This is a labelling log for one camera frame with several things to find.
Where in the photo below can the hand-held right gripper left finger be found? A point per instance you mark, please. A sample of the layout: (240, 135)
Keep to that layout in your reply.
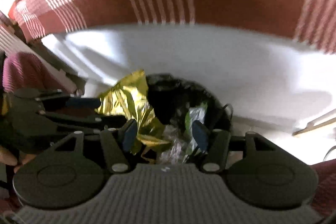
(130, 134)

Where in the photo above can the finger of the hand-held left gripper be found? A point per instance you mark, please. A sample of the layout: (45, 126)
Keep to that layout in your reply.
(81, 102)
(86, 121)

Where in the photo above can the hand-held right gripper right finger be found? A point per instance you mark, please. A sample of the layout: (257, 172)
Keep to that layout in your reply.
(199, 134)

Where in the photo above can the bright green wrapper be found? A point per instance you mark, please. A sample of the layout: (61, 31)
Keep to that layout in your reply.
(189, 119)

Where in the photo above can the clear plastic bag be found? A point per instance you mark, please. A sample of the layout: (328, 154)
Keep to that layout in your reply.
(176, 150)

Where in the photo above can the gold foil wrapper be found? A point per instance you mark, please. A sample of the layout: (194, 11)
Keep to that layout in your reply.
(126, 100)

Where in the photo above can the black trash bin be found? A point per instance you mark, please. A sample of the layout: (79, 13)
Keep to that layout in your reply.
(173, 98)

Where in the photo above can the person's left hand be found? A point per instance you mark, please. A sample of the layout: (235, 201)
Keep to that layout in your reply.
(9, 158)

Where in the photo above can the dark red striped clothing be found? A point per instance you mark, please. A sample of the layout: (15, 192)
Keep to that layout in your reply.
(23, 71)

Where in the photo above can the white ribbed panel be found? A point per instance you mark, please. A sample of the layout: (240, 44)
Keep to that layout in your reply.
(10, 40)

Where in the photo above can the wooden stick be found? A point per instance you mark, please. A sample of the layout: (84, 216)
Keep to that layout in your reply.
(315, 124)

